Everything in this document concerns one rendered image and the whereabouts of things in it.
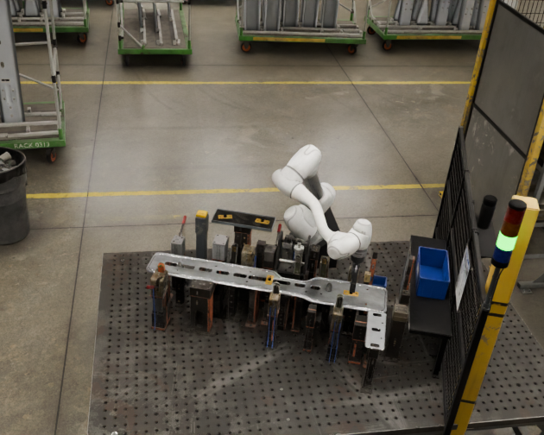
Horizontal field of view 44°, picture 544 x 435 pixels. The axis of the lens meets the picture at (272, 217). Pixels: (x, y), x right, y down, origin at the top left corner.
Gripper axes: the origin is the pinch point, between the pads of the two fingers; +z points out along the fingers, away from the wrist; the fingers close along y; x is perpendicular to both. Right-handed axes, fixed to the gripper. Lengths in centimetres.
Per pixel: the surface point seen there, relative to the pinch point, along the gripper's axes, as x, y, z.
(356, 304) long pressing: 3.3, 9.0, 7.1
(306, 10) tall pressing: -116, -715, 63
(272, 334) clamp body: -40, 22, 28
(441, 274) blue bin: 50, -26, 4
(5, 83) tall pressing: -360, -274, 40
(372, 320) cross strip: 12.9, 20.3, 7.0
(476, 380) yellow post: 64, 54, 4
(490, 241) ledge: 67, -8, -36
